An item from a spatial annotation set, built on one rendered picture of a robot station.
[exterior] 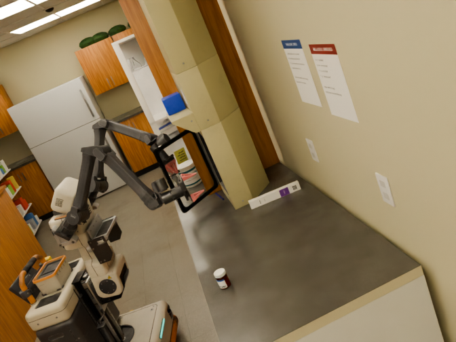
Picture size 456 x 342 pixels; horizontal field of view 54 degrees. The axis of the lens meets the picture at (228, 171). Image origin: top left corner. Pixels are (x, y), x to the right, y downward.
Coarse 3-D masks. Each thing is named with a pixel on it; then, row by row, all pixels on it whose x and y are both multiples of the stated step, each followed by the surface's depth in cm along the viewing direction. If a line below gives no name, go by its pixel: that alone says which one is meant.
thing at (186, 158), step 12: (180, 132) 249; (180, 144) 248; (192, 144) 254; (168, 156) 243; (180, 156) 248; (192, 156) 254; (168, 168) 242; (180, 168) 248; (192, 168) 253; (204, 168) 260; (180, 180) 248; (192, 180) 253; (204, 180) 259; (192, 192) 253; (204, 192) 259
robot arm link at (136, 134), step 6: (102, 120) 270; (102, 126) 270; (108, 126) 270; (114, 126) 269; (120, 126) 266; (126, 126) 264; (120, 132) 266; (126, 132) 263; (132, 132) 260; (138, 132) 257; (144, 132) 254; (138, 138) 256; (150, 138) 251
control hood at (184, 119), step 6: (186, 108) 241; (174, 114) 238; (180, 114) 231; (186, 114) 225; (192, 114) 222; (174, 120) 222; (180, 120) 221; (186, 120) 222; (192, 120) 222; (180, 126) 222; (186, 126) 222; (192, 126) 223; (198, 126) 224
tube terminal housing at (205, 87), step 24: (192, 72) 216; (216, 72) 228; (192, 96) 219; (216, 96) 226; (216, 120) 225; (240, 120) 240; (216, 144) 228; (240, 144) 237; (240, 168) 234; (240, 192) 238
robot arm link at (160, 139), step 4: (148, 136) 251; (160, 136) 248; (164, 136) 247; (168, 136) 250; (148, 140) 250; (152, 140) 250; (160, 140) 247; (164, 140) 246; (148, 144) 251; (152, 144) 253; (160, 144) 247
